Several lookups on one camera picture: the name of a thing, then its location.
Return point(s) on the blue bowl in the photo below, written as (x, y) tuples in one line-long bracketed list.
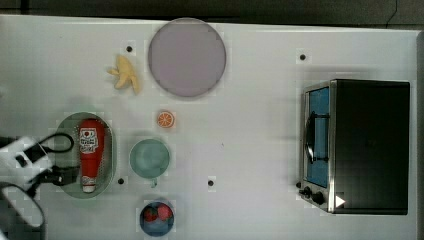
[(156, 228)]

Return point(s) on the red ketchup bottle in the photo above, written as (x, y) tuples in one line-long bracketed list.
[(91, 147)]

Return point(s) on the teal green mug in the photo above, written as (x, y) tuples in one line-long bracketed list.
[(149, 159)]

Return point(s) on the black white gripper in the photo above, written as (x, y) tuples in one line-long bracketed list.
[(24, 160)]

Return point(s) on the purple round plate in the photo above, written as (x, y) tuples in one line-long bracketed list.
[(187, 57)]

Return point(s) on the silver black toaster oven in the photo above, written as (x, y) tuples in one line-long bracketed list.
[(355, 147)]

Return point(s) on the red toy strawberry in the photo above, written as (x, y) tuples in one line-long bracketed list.
[(157, 211)]

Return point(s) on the orange slice toy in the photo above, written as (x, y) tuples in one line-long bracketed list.
[(165, 119)]

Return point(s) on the green oval strainer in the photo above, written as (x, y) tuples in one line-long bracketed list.
[(70, 126)]

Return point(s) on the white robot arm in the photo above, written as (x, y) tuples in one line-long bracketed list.
[(22, 218)]

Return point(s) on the peeled toy banana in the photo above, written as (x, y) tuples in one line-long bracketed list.
[(125, 73)]

